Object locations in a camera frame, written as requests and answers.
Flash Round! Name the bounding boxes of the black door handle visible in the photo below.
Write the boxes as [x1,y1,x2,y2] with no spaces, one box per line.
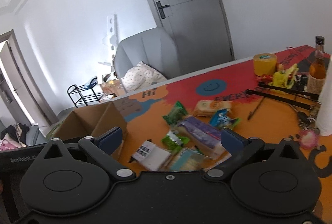
[156,1,170,19]

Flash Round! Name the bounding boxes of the blue snack packet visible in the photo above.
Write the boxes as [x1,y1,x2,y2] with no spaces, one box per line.
[209,109,240,130]

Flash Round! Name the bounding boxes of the brown cardboard box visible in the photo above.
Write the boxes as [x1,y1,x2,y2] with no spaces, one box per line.
[53,100,128,159]

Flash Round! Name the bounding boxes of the white labelled snack package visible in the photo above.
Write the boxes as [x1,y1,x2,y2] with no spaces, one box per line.
[128,140,172,172]

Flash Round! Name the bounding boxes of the teal cracker package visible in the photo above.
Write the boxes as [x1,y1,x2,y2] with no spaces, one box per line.
[168,148,205,172]

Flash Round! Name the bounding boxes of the yellow tape roll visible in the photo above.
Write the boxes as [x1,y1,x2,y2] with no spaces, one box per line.
[253,53,277,76]

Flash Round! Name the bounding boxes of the small green snack packet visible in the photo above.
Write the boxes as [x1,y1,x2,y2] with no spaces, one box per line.
[161,130,190,153]

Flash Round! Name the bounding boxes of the white dotted pillow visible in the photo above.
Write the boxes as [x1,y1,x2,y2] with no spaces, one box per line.
[121,61,167,92]

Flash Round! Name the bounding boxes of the black rod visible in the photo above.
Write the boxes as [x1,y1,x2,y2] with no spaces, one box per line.
[258,82,320,100]
[245,89,319,111]

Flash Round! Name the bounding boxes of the yellow green plastic toy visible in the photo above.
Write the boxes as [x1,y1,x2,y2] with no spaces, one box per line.
[269,63,299,89]

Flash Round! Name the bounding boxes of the grey armchair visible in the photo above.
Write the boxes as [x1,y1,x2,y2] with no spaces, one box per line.
[114,27,181,79]

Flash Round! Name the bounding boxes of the purple bread package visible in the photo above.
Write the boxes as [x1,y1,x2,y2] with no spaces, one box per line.
[173,116,226,159]

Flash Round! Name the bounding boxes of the brown paper bag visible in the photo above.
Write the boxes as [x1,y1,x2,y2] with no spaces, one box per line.
[100,79,126,98]

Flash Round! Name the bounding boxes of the orange biscuit packet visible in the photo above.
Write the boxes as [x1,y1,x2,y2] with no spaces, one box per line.
[193,100,232,117]

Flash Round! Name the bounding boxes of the white perforated board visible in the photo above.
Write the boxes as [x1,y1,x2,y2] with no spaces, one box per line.
[103,13,119,79]

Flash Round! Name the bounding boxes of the grey door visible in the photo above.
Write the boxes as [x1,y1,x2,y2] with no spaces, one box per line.
[148,0,234,73]

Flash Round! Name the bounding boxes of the colourful cartoon table mat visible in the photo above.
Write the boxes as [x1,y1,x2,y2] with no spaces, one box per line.
[112,45,332,183]

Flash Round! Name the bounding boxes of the brown glass bottle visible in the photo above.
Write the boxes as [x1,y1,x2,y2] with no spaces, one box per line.
[307,36,326,95]

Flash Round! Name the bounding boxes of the pink fluffy keychain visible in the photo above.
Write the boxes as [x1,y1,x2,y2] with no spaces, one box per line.
[299,129,320,150]

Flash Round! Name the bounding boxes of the white paper towel roll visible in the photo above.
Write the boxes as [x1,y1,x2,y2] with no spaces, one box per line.
[316,58,332,136]

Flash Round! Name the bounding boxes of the black wire shoe rack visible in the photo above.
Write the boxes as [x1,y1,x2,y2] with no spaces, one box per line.
[67,76,103,108]

